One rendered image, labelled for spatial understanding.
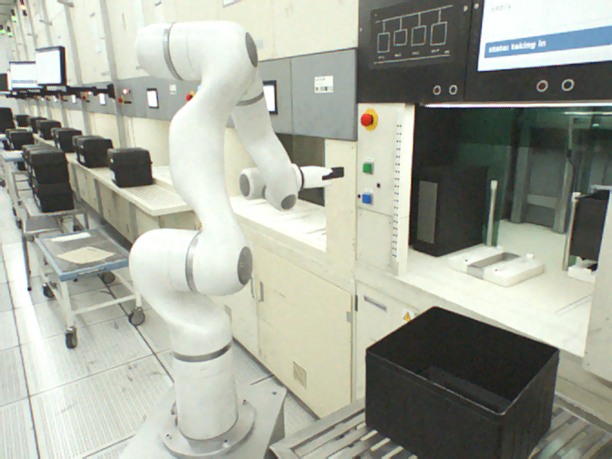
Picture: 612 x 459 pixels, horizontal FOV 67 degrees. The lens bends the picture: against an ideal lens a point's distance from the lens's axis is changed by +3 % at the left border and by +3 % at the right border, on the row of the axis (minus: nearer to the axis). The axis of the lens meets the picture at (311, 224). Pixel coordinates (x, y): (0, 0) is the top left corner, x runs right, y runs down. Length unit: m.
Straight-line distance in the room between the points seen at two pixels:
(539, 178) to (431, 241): 0.67
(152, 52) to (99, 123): 4.67
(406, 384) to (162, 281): 0.49
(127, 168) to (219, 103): 2.70
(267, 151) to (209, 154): 0.30
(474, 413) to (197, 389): 0.50
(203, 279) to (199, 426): 0.32
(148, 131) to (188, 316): 3.30
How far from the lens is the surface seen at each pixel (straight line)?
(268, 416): 1.06
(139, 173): 3.54
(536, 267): 1.58
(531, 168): 2.15
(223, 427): 1.01
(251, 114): 1.08
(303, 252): 1.85
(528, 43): 1.13
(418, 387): 0.89
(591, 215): 1.54
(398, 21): 1.37
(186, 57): 0.87
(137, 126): 4.09
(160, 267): 0.86
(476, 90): 1.19
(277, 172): 1.10
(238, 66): 0.83
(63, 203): 4.60
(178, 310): 0.90
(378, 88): 1.41
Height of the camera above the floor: 1.43
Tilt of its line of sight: 16 degrees down
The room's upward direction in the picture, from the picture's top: 1 degrees counter-clockwise
